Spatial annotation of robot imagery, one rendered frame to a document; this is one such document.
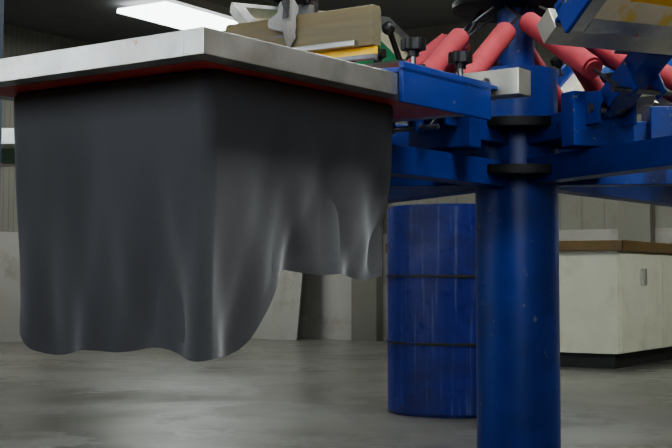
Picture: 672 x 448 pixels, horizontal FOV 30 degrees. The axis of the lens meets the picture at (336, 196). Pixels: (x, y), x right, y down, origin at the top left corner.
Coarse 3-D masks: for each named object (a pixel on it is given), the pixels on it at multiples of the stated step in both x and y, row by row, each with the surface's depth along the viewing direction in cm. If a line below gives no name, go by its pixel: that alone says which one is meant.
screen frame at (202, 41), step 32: (192, 32) 174; (224, 32) 176; (0, 64) 198; (32, 64) 193; (64, 64) 189; (96, 64) 185; (128, 64) 181; (160, 64) 181; (224, 64) 181; (256, 64) 181; (288, 64) 187; (320, 64) 194; (352, 64) 201; (0, 96) 213; (384, 96) 212
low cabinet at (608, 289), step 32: (576, 256) 913; (608, 256) 900; (640, 256) 932; (576, 288) 912; (608, 288) 899; (640, 288) 929; (576, 320) 910; (608, 320) 897; (640, 320) 927; (576, 352) 909; (608, 352) 896; (640, 352) 943
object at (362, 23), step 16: (304, 16) 236; (320, 16) 233; (336, 16) 231; (352, 16) 229; (368, 16) 227; (240, 32) 245; (256, 32) 243; (272, 32) 240; (304, 32) 236; (320, 32) 233; (336, 32) 231; (352, 32) 229; (368, 32) 226
